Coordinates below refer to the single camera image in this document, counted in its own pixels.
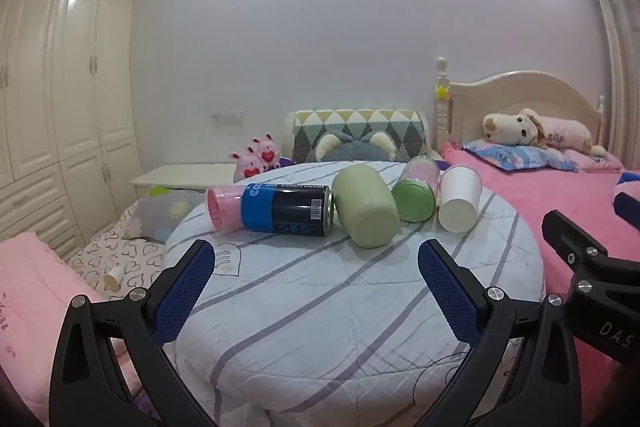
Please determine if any clear cup with green base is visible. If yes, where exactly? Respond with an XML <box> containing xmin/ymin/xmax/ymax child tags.
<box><xmin>391</xmin><ymin>155</ymin><xmax>441</xmax><ymax>223</ymax></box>

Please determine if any white bedside table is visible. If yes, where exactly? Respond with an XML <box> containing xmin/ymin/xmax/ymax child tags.
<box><xmin>130</xmin><ymin>163</ymin><xmax>239</xmax><ymax>198</ymax></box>

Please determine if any grey bear plush cushion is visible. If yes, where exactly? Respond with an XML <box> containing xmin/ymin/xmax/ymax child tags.
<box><xmin>306</xmin><ymin>130</ymin><xmax>396</xmax><ymax>164</ymax></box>

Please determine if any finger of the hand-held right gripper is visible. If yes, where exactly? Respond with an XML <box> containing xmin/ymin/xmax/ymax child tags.
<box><xmin>613</xmin><ymin>191</ymin><xmax>640</xmax><ymax>219</ymax></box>
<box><xmin>542</xmin><ymin>209</ymin><xmax>640</xmax><ymax>281</ymax></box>

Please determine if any white wardrobe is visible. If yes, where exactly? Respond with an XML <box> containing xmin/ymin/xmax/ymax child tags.
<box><xmin>0</xmin><ymin>0</ymin><xmax>142</xmax><ymax>260</ymax></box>

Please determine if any blue floral pillow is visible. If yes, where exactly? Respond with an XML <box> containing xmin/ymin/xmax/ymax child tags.
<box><xmin>462</xmin><ymin>140</ymin><xmax>582</xmax><ymax>173</ymax></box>

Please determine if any pink plastic cup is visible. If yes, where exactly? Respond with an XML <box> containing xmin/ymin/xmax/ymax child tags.
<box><xmin>206</xmin><ymin>186</ymin><xmax>251</xmax><ymax>235</ymax></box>

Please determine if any grey flower print pillow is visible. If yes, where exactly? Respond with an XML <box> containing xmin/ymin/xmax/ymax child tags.
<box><xmin>132</xmin><ymin>185</ymin><xmax>207</xmax><ymax>244</ymax></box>

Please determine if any white and brown dog plush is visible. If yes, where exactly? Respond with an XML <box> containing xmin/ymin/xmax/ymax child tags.
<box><xmin>482</xmin><ymin>108</ymin><xmax>609</xmax><ymax>156</ymax></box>

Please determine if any cream wooden bed headboard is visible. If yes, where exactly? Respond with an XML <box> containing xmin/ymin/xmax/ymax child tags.
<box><xmin>433</xmin><ymin>56</ymin><xmax>607</xmax><ymax>158</ymax></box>

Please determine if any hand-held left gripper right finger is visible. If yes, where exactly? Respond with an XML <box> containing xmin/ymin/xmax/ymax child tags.
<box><xmin>417</xmin><ymin>238</ymin><xmax>598</xmax><ymax>427</ymax></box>

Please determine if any pink bed sheet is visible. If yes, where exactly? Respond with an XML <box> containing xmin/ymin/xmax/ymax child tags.
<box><xmin>439</xmin><ymin>141</ymin><xmax>640</xmax><ymax>427</ymax></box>

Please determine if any heart print bed sheet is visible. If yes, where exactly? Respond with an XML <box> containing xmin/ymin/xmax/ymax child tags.
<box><xmin>66</xmin><ymin>201</ymin><xmax>170</xmax><ymax>304</ymax></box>

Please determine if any pink blanket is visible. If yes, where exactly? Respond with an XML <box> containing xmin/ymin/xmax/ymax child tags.
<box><xmin>0</xmin><ymin>232</ymin><xmax>138</xmax><ymax>427</ymax></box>

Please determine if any pale green cup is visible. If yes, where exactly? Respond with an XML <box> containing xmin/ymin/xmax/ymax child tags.
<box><xmin>332</xmin><ymin>164</ymin><xmax>401</xmax><ymax>250</ymax></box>

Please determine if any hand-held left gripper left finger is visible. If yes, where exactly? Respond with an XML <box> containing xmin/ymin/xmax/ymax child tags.
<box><xmin>48</xmin><ymin>238</ymin><xmax>218</xmax><ymax>427</ymax></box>

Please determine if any pink rabbit plush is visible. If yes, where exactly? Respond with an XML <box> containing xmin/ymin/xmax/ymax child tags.
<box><xmin>229</xmin><ymin>149</ymin><xmax>267</xmax><ymax>183</ymax></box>
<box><xmin>250</xmin><ymin>133</ymin><xmax>282</xmax><ymax>172</ymax></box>

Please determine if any white door frame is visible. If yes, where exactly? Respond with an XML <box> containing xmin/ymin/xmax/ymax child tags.
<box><xmin>584</xmin><ymin>0</ymin><xmax>640</xmax><ymax>168</ymax></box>

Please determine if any pink pillow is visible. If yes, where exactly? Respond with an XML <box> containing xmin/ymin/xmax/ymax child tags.
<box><xmin>549</xmin><ymin>149</ymin><xmax>626</xmax><ymax>172</ymax></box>

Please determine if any blue and black can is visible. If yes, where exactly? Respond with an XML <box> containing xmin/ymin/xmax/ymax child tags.
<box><xmin>241</xmin><ymin>183</ymin><xmax>335</xmax><ymax>238</ymax></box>

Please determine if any triangle pattern headboard cushion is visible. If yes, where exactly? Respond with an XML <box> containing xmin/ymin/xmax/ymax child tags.
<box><xmin>285</xmin><ymin>108</ymin><xmax>432</xmax><ymax>164</ymax></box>

